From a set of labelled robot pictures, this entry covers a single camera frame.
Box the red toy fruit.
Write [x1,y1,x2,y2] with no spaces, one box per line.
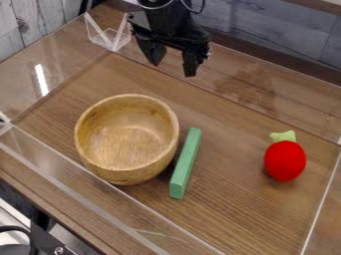
[263,130,306,181]

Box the green rectangular block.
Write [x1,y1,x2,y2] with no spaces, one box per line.
[169,127,201,199]

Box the clear acrylic front wall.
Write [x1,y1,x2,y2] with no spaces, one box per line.
[0,115,223,255]

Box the black cable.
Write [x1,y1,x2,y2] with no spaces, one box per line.
[0,225,32,255]

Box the black metal bracket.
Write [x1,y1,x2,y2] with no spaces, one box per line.
[29,222,77,255]

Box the wooden bowl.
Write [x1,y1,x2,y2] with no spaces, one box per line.
[73,94,179,185]

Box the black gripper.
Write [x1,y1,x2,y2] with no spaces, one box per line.
[128,0,209,77]

